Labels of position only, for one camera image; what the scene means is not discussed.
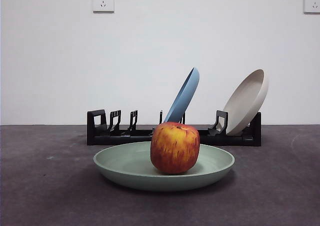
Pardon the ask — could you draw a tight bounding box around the red yellow apple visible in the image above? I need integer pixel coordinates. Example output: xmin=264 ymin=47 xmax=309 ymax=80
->
xmin=150 ymin=121 xmax=201 ymax=175

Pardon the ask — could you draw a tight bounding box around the white wall socket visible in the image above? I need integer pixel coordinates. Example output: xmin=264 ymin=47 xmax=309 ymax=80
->
xmin=92 ymin=0 xmax=116 ymax=14
xmin=303 ymin=0 xmax=320 ymax=14

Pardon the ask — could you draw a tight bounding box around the cream white plate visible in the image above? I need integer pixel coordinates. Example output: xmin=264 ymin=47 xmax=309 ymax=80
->
xmin=222 ymin=68 xmax=270 ymax=137

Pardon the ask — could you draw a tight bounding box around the blue plate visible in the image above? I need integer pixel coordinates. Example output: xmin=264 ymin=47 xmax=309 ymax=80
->
xmin=163 ymin=66 xmax=201 ymax=124

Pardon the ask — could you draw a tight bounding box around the pale green plate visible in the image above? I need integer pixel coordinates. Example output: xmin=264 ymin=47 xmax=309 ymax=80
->
xmin=93 ymin=141 xmax=236 ymax=192

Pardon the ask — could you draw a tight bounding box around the black plate rack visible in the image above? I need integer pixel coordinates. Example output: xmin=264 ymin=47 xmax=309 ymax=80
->
xmin=86 ymin=109 xmax=262 ymax=147

